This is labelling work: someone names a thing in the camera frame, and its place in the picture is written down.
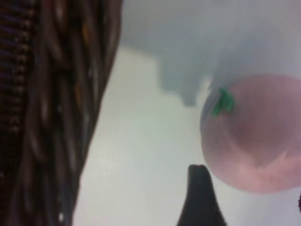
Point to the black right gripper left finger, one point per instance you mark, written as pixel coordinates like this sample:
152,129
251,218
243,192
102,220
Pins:
200,202

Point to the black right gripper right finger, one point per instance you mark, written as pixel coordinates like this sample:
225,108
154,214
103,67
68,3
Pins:
299,201

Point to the pink peach with green leaf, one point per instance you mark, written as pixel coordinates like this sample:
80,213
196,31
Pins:
254,141

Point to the dark brown woven basket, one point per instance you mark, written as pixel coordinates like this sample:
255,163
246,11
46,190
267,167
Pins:
51,106

